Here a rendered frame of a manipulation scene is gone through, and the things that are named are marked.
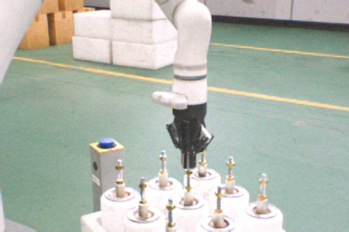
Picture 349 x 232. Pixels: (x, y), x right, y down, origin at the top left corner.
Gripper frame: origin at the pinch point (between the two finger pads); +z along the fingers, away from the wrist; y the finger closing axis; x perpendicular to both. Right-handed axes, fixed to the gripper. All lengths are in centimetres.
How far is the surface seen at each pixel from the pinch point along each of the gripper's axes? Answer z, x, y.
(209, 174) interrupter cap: 10.2, -15.8, 7.4
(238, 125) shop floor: 35, -115, 77
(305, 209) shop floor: 35, -61, 4
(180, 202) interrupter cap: 10.3, 1.2, 1.3
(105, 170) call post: 9.7, 3.5, 27.0
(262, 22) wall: 29, -451, 313
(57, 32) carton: 23, -185, 355
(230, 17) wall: 26, -442, 356
